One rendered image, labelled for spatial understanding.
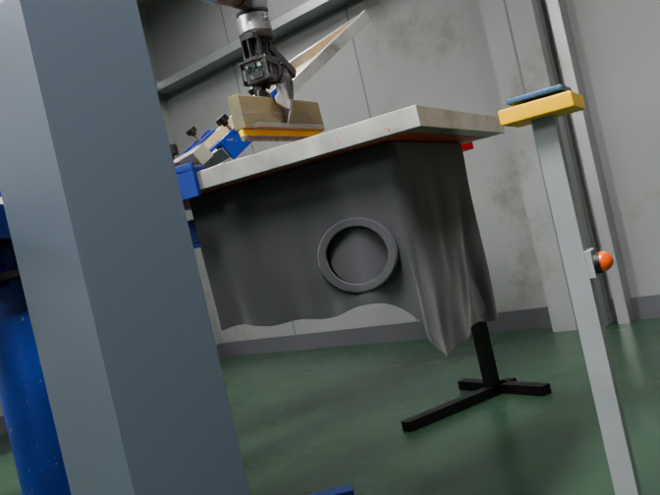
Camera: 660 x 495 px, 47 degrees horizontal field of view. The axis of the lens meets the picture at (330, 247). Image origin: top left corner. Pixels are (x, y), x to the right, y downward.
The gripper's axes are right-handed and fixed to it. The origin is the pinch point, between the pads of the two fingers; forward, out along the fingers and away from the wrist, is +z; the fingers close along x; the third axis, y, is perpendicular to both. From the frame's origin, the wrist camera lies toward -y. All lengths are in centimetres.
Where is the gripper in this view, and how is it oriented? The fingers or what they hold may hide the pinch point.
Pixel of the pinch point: (281, 120)
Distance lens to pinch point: 177.2
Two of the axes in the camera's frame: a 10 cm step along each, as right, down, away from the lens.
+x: 8.6, -1.9, -4.7
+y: -4.5, 1.1, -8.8
